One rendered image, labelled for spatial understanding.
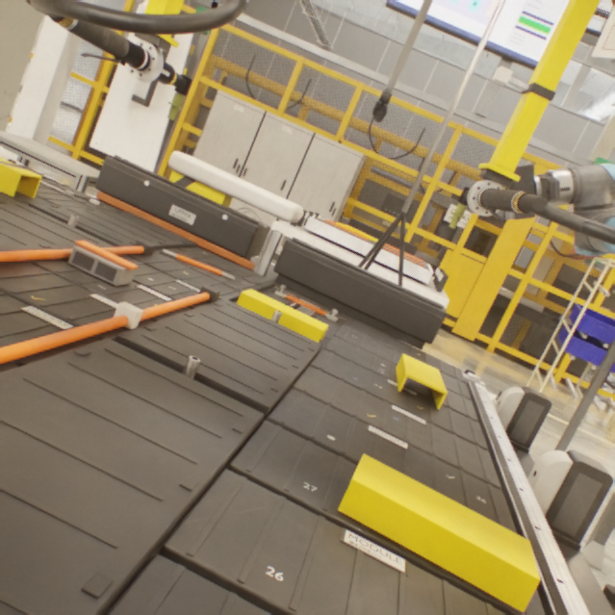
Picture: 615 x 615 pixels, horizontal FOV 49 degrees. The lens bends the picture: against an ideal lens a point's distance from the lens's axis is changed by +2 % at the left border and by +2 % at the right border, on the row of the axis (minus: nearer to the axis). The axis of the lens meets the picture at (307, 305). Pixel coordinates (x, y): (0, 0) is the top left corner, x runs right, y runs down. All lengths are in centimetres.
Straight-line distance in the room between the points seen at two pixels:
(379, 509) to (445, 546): 6
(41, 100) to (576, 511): 449
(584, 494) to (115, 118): 331
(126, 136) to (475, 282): 784
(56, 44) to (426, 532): 477
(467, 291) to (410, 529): 1043
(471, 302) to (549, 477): 980
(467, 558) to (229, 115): 1019
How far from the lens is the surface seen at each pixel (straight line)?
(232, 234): 166
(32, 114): 515
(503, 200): 150
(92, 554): 40
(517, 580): 59
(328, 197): 1017
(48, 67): 513
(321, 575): 49
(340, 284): 161
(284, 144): 1036
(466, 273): 1095
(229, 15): 125
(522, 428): 168
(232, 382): 73
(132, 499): 46
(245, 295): 116
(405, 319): 161
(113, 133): 400
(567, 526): 124
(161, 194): 172
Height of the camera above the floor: 124
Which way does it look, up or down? 9 degrees down
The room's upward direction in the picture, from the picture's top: 24 degrees clockwise
